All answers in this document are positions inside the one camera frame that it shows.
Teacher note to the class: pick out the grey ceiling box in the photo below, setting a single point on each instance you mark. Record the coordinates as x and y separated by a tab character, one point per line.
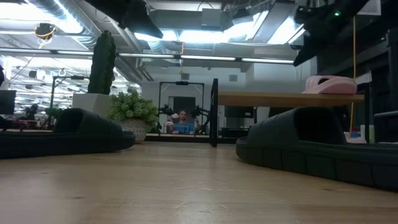
211	18

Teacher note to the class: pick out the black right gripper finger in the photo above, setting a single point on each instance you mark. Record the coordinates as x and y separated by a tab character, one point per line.
308	42
318	42

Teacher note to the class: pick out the person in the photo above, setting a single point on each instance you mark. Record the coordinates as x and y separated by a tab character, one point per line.
183	126

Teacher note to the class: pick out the black slide sandal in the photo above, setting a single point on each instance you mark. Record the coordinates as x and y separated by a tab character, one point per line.
295	146
77	137

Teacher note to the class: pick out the white and green bottle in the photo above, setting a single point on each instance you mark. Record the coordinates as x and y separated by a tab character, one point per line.
363	133

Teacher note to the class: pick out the small green succulent plant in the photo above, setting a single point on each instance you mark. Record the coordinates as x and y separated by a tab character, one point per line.
132	109

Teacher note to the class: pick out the black background rig frame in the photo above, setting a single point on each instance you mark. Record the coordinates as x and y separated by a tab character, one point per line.
182	83

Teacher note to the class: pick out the wooden shelf with black frame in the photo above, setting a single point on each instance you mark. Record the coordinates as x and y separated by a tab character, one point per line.
280	99

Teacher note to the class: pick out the patterned grey round pot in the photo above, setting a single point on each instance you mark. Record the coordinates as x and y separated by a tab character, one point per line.
136	129

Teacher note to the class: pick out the black aluminium table frame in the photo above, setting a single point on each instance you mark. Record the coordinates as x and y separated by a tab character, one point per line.
177	138

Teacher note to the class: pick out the black background monitor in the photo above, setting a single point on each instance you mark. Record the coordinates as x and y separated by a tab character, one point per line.
7	102

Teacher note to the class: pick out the pink slide sandal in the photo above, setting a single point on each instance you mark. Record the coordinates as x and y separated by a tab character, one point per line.
335	86

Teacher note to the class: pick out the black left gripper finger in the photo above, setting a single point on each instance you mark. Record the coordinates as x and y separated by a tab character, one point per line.
147	20
146	30

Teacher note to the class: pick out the grey wall vent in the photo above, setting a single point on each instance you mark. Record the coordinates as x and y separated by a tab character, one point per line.
185	76
233	77

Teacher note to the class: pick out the tall green cactus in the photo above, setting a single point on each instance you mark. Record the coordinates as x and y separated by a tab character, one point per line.
101	62

